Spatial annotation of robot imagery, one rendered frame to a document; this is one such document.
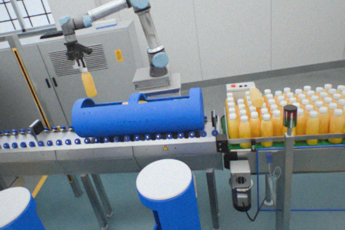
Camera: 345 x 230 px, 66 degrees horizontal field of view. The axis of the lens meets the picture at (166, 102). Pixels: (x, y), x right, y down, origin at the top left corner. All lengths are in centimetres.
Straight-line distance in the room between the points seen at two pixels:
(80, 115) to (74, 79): 163
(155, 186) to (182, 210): 17
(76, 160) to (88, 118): 39
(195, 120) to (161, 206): 60
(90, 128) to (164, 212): 82
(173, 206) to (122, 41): 223
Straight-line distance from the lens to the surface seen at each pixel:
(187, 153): 182
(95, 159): 204
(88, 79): 190
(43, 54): 350
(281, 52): 480
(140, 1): 180
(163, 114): 168
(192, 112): 165
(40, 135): 231
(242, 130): 165
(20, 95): 387
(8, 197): 169
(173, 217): 138
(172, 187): 132
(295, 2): 469
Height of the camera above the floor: 195
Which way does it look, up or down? 26 degrees down
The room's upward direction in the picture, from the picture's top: 11 degrees counter-clockwise
